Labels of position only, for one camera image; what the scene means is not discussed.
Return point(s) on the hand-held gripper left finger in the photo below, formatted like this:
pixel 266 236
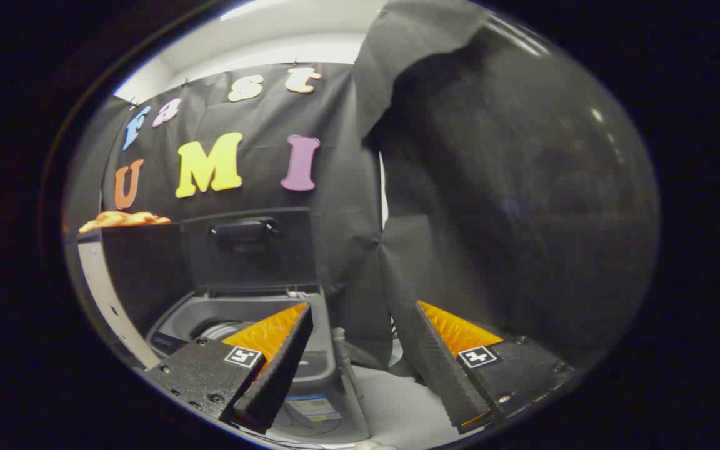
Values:
pixel 285 362

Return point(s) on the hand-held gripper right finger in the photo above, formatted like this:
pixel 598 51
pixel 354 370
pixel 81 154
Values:
pixel 441 369

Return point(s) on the grey washing machine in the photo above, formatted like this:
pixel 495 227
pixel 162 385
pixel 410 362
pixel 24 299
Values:
pixel 185 315

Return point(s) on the orange polo shirt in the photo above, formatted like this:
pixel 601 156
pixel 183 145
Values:
pixel 124 219

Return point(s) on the grey pipe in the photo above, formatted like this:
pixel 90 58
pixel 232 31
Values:
pixel 341 353

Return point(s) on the grey cabinet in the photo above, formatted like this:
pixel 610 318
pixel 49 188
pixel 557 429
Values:
pixel 141 275

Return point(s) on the dark grey hanging cloth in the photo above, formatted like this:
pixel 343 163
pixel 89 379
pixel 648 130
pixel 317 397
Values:
pixel 510 206

